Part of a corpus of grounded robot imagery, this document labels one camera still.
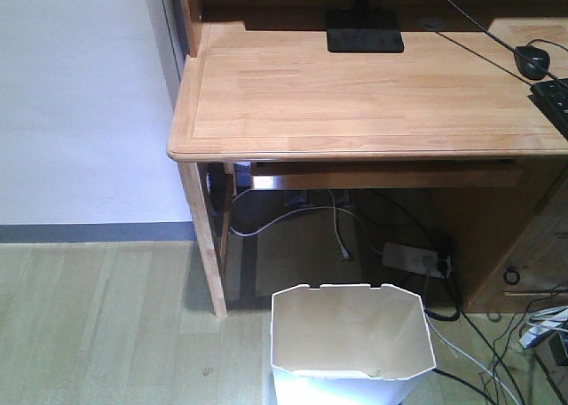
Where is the white plastic trash bin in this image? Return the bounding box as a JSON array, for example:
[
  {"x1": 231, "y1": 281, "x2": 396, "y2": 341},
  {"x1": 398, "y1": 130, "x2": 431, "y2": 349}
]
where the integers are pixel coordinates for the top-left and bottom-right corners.
[{"x1": 271, "y1": 284, "x2": 437, "y2": 404}]

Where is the white power strip right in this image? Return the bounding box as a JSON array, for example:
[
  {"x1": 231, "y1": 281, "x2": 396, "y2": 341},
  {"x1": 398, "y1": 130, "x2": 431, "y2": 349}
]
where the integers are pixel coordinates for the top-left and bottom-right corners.
[{"x1": 519, "y1": 306, "x2": 567, "y2": 349}]

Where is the white cable under desk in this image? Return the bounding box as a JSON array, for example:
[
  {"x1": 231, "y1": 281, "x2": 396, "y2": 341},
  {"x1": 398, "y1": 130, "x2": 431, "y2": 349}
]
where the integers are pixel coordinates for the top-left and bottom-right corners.
[{"x1": 229, "y1": 187, "x2": 386, "y2": 261}]

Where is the wooden desk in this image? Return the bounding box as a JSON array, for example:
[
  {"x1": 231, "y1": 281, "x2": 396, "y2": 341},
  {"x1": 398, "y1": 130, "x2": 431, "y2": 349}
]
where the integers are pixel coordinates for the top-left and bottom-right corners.
[{"x1": 168, "y1": 0, "x2": 567, "y2": 317}]

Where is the white power strip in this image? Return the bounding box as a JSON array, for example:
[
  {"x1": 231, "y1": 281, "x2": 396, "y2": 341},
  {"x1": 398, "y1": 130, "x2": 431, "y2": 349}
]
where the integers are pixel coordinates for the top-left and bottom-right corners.
[
  {"x1": 519, "y1": 306, "x2": 567, "y2": 349},
  {"x1": 382, "y1": 242, "x2": 453, "y2": 279}
]

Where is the black monitor stand base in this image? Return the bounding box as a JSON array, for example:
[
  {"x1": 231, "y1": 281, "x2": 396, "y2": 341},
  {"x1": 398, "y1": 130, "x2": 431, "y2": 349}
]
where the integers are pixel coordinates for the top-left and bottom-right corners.
[{"x1": 325, "y1": 0, "x2": 405, "y2": 53}]

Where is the black power cable on floor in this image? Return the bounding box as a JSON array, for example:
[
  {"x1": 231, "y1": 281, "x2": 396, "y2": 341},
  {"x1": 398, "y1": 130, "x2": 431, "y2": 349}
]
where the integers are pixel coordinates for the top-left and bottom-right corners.
[{"x1": 419, "y1": 266, "x2": 461, "y2": 322}]

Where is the black cable across desk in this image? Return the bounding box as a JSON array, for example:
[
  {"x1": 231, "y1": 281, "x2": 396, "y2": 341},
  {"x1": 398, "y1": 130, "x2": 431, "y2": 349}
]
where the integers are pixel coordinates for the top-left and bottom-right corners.
[{"x1": 421, "y1": 0, "x2": 568, "y2": 84}]

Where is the black computer mouse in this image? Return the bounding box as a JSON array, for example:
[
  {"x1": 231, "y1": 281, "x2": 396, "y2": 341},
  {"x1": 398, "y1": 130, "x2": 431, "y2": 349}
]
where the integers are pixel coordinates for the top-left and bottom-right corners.
[{"x1": 514, "y1": 45, "x2": 550, "y2": 81}]

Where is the black keyboard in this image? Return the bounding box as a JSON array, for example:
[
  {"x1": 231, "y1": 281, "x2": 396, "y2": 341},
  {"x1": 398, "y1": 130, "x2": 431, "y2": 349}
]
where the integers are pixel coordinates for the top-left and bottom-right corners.
[{"x1": 530, "y1": 78, "x2": 568, "y2": 138}]

